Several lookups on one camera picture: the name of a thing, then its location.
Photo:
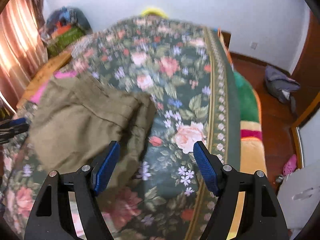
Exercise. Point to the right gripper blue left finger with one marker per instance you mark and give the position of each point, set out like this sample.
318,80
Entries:
103,166

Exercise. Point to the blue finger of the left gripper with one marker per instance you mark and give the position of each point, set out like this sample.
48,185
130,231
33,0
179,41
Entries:
11,128

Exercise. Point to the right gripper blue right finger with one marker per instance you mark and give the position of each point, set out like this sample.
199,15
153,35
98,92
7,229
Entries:
210,168

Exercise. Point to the olive green pants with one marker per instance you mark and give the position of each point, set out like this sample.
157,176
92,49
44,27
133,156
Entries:
78,117

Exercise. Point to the pink folded pants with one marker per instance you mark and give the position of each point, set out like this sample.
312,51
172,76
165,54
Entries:
50,84

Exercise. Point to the colourful plush blanket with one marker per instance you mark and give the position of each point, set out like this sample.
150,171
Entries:
247,75

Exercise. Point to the wooden lap desk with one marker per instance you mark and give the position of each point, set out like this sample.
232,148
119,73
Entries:
37,85

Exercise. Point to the pink slipper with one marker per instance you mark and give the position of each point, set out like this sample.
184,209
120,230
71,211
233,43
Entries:
290,166

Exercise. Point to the pink striped curtain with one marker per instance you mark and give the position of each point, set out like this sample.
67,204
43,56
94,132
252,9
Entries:
22,50

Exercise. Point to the green storage box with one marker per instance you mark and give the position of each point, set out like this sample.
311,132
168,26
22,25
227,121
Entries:
56,45

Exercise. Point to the floral green bedspread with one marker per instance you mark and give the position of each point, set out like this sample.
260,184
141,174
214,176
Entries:
184,68

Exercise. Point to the grey backpack on floor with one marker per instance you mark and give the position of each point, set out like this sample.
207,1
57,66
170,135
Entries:
281,86

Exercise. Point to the pile of blue clothes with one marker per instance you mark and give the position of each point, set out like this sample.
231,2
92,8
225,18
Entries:
67,16

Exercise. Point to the wooden wardrobe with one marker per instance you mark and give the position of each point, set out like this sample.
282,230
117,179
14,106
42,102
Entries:
306,72

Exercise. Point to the white wall socket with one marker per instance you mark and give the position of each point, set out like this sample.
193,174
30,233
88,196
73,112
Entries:
253,45

